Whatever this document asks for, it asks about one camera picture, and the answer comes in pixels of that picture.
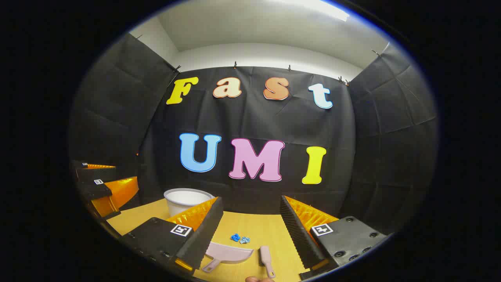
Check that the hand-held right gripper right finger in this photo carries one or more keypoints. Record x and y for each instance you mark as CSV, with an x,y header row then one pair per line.
x,y
299,239

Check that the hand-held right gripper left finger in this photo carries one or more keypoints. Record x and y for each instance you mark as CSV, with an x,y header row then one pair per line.
x,y
203,235

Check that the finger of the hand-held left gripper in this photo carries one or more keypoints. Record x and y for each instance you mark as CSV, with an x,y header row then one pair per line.
x,y
94,173
94,190

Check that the dark blue paper scrap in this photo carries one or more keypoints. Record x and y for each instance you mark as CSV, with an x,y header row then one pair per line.
x,y
235,237

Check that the pale pink dustpan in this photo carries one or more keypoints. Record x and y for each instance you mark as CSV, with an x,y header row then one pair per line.
x,y
231,253

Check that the white garbage bin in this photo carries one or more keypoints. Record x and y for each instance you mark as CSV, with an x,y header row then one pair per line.
x,y
182,203

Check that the small pale pink broom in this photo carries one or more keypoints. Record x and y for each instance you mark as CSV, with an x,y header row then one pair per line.
x,y
265,256

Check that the light blue paper scrap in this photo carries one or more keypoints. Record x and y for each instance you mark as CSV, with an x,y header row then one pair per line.
x,y
245,240

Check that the wooden desktop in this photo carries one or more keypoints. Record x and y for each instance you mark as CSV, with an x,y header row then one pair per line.
x,y
266,227

